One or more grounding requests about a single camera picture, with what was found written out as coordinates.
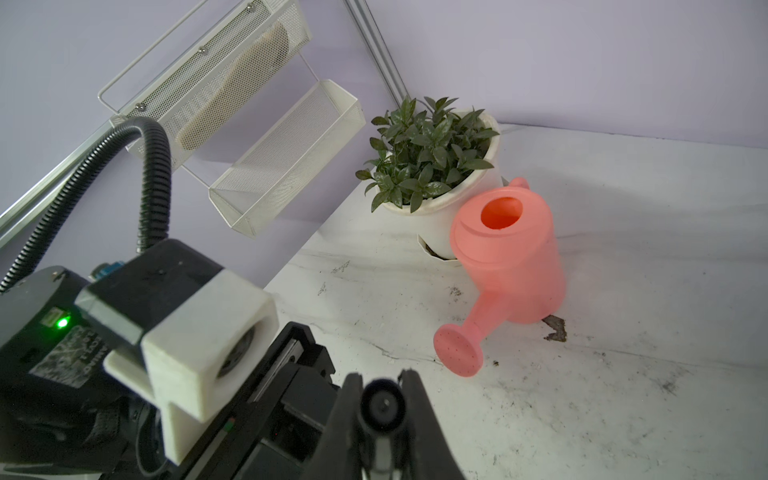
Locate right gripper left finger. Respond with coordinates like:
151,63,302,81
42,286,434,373
300,373,363,480

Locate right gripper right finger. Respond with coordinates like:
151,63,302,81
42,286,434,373
398,369,465,480

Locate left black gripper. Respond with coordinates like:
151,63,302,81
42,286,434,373
167,322,338,479

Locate white marker black tip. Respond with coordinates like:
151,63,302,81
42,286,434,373
357,378,407,479

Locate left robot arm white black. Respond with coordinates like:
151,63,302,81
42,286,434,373
1,266,336,479

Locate pink watering can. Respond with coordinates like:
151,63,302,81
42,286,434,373
433,177,566,377

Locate white lower mesh shelf bin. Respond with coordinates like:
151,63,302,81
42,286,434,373
208,80,365,238

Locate white mesh shelf bin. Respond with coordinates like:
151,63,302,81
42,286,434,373
208,80,365,238
108,1,312,169

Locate potted green plant white pot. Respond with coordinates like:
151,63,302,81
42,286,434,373
355,97,502,260

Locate beige glove in shelf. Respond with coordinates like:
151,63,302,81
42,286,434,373
176,22,290,151

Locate white upper mesh shelf bin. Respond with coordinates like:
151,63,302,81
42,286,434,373
108,1,312,169

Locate left black corrugated cable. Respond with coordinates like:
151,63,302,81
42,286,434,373
0,115,174,295

